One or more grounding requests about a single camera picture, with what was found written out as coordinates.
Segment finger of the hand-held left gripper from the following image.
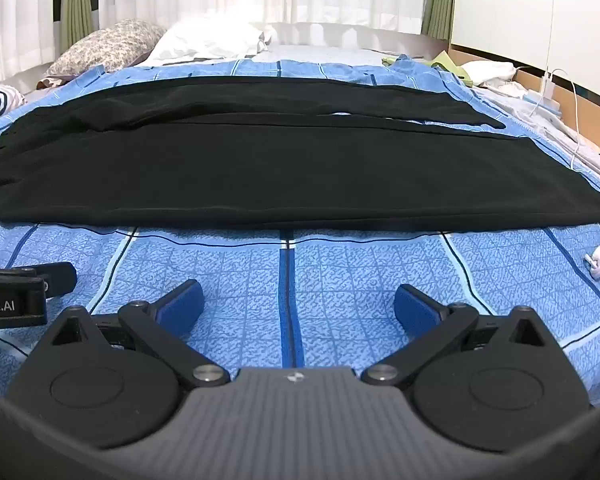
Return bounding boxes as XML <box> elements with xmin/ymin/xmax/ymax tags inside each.
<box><xmin>34</xmin><ymin>261</ymin><xmax>78</xmax><ymax>300</ymax></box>

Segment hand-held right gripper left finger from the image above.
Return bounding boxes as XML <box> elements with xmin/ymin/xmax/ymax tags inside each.
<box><xmin>30</xmin><ymin>280</ymin><xmax>232</xmax><ymax>389</ymax></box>

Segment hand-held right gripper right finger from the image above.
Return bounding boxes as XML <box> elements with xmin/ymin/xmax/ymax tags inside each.
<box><xmin>362</xmin><ymin>283</ymin><xmax>566</xmax><ymax>388</ymax></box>

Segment black pants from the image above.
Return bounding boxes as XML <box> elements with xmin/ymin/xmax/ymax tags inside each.
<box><xmin>0</xmin><ymin>75</ymin><xmax>600</xmax><ymax>234</ymax></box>

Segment blue checkered blanket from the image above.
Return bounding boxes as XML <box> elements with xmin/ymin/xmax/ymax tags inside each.
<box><xmin>0</xmin><ymin>55</ymin><xmax>600</xmax><ymax>406</ymax></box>

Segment striped cloth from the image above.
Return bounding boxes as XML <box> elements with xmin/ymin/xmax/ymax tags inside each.
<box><xmin>0</xmin><ymin>84</ymin><xmax>28</xmax><ymax>110</ymax></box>

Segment floral pillow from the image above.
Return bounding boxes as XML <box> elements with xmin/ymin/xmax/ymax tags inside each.
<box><xmin>44</xmin><ymin>18</ymin><xmax>168</xmax><ymax>80</ymax></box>

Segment green cloth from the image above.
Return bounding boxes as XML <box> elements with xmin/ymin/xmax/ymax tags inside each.
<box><xmin>381</xmin><ymin>54</ymin><xmax>475</xmax><ymax>83</ymax></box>

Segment white cloth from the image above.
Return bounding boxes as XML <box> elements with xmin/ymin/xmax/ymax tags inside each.
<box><xmin>461</xmin><ymin>60</ymin><xmax>517</xmax><ymax>88</ymax></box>

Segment white pillow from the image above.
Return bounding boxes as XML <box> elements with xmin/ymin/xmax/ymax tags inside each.
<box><xmin>139</xmin><ymin>17</ymin><xmax>273</xmax><ymax>67</ymax></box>

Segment green curtain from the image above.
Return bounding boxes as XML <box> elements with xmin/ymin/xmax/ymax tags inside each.
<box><xmin>59</xmin><ymin>0</ymin><xmax>94</xmax><ymax>57</ymax></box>
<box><xmin>421</xmin><ymin>0</ymin><xmax>457</xmax><ymax>43</ymax></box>

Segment grey bed sheet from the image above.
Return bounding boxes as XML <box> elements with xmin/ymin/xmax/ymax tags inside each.
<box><xmin>257</xmin><ymin>42</ymin><xmax>416</xmax><ymax>66</ymax></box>

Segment white charger with cable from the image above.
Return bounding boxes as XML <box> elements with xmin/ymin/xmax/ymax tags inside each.
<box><xmin>527</xmin><ymin>0</ymin><xmax>583</xmax><ymax>171</ymax></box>

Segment wooden bed frame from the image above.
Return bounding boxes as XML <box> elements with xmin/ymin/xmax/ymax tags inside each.
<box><xmin>447</xmin><ymin>42</ymin><xmax>600</xmax><ymax>161</ymax></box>

